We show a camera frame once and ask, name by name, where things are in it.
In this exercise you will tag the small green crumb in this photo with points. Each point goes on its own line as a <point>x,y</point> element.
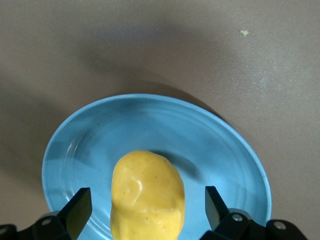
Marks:
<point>244,32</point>

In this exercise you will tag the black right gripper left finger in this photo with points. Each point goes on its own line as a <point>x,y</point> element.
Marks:
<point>77,212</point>

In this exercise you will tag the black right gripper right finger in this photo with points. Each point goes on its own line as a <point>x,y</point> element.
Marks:
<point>217,212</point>

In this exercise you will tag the blue round plate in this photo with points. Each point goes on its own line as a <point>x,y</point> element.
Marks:
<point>155,125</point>

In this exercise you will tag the yellow potato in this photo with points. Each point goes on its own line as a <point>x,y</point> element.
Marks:
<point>147,195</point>

